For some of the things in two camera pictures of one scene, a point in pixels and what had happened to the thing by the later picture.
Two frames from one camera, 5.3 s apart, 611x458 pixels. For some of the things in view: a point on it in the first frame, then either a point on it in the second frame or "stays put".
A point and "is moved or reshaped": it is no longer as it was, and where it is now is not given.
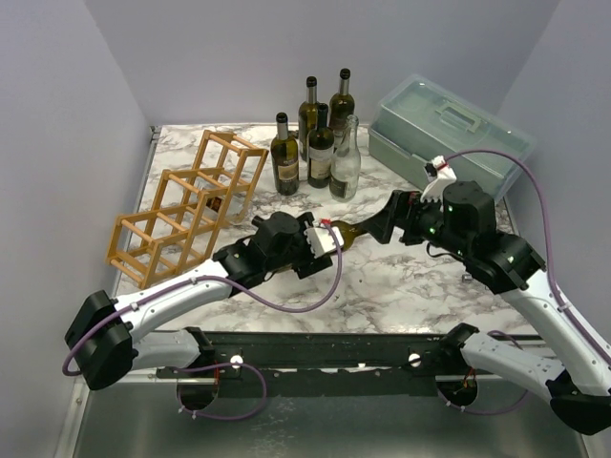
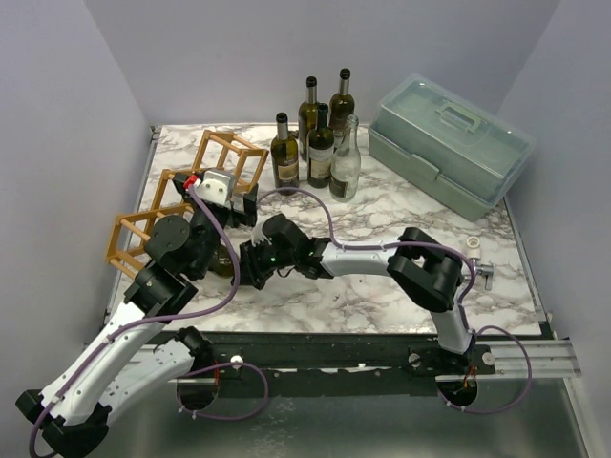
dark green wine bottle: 348,231 is moved or reshaped
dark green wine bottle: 284,158 stays put
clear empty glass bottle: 346,172 stays put
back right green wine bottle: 342,104 stays put
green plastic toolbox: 423,119 stays put
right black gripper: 407,219 -> 249,265
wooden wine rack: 192,208 stays put
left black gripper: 310,263 -> 248,217
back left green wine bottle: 307,118 stays put
